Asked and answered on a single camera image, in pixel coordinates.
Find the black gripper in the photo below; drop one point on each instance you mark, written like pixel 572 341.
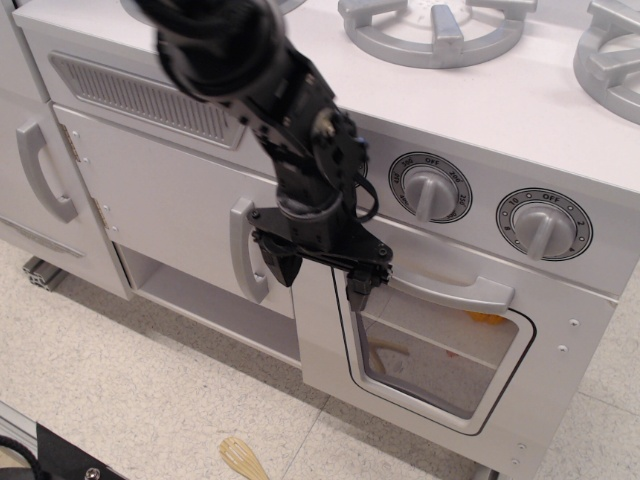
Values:
pixel 335 238

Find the silver oven door handle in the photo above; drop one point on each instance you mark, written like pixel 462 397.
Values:
pixel 482 295

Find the white oven door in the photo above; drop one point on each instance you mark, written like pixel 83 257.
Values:
pixel 501 401

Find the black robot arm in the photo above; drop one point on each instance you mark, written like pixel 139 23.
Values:
pixel 236 54

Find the grey left oven knob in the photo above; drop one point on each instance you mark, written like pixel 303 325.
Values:
pixel 430 187

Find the grey oven knob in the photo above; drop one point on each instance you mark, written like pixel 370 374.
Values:
pixel 544 225
pixel 430 187

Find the grey right oven knob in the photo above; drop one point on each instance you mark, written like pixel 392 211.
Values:
pixel 544 225

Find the white cabinet door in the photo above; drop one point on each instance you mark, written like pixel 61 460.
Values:
pixel 173 206

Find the orange toy pumpkin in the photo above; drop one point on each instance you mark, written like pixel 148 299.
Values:
pixel 489 319

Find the wooden slotted spatula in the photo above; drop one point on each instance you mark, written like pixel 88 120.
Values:
pixel 241 458

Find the white toy kitchen body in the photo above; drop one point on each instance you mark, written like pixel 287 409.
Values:
pixel 518 121

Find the silver vent grille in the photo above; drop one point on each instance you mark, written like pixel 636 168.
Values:
pixel 147 100

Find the silver left stove burner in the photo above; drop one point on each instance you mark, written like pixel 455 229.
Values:
pixel 435 34

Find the silver stove burner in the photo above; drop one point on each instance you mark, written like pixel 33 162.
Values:
pixel 435 34
pixel 606 61

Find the white fridge door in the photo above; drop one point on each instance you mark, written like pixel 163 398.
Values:
pixel 80 247

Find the silver right stove burner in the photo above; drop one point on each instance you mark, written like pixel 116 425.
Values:
pixel 606 61

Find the silver cabinet door handle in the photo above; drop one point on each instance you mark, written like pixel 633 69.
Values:
pixel 253 286

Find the aluminium frame rail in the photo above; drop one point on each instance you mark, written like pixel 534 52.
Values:
pixel 42 274

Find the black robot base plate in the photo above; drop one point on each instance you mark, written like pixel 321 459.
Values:
pixel 50 456

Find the silver fridge door handle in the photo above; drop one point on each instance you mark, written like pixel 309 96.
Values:
pixel 30 142

